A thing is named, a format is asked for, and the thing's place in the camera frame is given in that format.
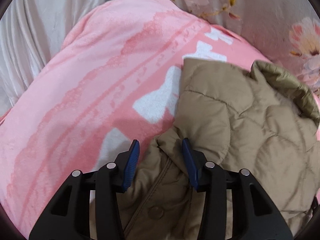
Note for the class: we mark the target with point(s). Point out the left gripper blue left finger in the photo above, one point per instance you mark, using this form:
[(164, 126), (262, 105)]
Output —
[(126, 163)]

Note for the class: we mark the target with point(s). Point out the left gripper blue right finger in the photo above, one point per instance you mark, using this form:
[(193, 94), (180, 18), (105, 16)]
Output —
[(194, 162)]

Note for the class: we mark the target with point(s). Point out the tan quilted puffer jacket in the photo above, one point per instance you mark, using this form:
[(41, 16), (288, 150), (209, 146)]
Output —
[(263, 120)]

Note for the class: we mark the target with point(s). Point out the pink fleece blanket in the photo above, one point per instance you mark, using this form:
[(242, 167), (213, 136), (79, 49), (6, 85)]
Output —
[(116, 79)]

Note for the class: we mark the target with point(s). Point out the grey floral duvet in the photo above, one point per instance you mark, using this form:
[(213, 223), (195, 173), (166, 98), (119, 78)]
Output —
[(284, 31)]

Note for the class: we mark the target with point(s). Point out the white satin curtain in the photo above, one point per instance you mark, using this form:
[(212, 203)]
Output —
[(32, 32)]

